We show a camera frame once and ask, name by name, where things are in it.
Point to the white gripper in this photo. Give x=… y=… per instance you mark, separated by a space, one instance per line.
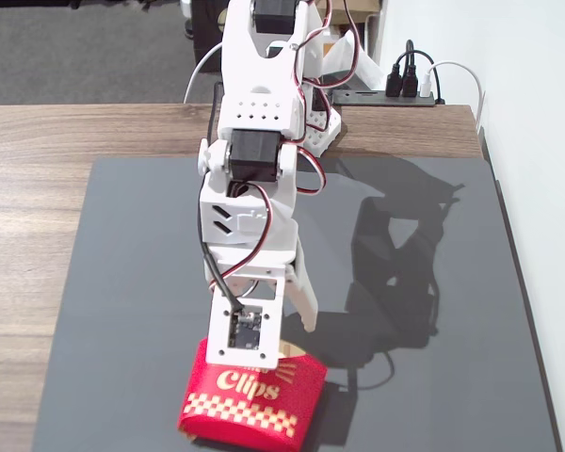
x=305 y=293

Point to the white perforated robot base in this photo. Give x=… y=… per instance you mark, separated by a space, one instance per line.
x=322 y=127

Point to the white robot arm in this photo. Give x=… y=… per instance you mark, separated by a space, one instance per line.
x=259 y=113

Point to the pale yellow fry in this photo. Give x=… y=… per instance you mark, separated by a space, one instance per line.
x=290 y=350

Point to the red Clips fries box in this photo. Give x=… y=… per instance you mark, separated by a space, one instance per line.
x=249 y=400

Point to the dark grey textured mat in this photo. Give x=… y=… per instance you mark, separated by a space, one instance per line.
x=122 y=282

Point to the black power strip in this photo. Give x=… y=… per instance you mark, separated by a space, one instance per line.
x=381 y=98

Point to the black cabinet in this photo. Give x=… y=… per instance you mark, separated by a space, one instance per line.
x=207 y=37

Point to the wrist camera board white mount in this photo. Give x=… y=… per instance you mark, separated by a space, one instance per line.
x=245 y=329

